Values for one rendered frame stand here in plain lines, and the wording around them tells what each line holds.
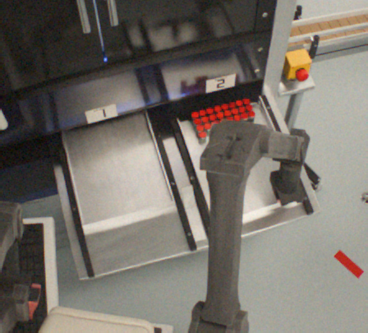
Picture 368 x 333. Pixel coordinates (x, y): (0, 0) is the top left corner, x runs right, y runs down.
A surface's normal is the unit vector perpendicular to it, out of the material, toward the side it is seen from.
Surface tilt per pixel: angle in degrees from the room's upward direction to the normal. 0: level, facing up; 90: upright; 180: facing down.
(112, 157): 0
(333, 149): 0
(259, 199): 0
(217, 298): 52
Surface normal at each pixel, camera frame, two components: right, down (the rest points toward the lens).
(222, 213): -0.42, 0.29
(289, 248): -0.01, -0.47
